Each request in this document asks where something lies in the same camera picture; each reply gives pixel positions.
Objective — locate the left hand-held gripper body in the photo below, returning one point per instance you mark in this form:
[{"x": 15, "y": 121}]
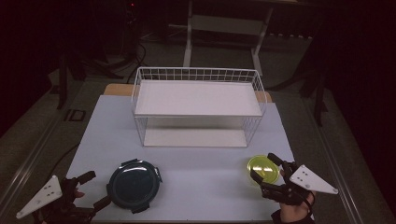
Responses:
[{"x": 46, "y": 193}]

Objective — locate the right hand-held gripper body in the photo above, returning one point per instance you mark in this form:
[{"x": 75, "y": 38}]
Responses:
[{"x": 308, "y": 181}]

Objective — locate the yellow-green round lidded container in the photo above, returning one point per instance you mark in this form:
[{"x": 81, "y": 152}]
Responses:
[{"x": 263, "y": 166}]

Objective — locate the dark teal round lidded container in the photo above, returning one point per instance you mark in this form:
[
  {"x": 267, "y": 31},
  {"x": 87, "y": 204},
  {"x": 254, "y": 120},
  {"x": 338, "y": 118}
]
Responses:
[{"x": 134, "y": 186}]

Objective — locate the person's left hand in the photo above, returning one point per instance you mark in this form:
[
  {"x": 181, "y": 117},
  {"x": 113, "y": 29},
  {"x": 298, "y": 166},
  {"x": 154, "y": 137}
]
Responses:
[{"x": 79, "y": 194}]

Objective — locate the person's right hand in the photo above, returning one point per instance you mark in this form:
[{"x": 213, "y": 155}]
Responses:
[{"x": 295, "y": 213}]

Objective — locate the black floor socket box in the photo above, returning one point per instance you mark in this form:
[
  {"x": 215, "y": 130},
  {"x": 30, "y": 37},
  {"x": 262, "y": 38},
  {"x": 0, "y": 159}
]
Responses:
[{"x": 75, "y": 115}]

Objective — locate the black metal stand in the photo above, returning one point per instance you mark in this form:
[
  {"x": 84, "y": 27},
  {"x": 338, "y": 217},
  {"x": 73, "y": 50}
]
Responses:
[
  {"x": 319, "y": 99},
  {"x": 63, "y": 81}
]

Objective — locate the black device with red light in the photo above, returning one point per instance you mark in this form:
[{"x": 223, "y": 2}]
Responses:
[{"x": 131, "y": 28}]

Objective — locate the metal floor rail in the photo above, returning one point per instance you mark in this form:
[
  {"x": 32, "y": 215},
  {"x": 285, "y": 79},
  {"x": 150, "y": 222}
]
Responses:
[
  {"x": 28, "y": 158},
  {"x": 337, "y": 168}
]

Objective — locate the white metal table frame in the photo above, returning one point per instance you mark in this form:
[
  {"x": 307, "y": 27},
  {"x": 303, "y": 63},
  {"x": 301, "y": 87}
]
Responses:
[{"x": 229, "y": 25}]

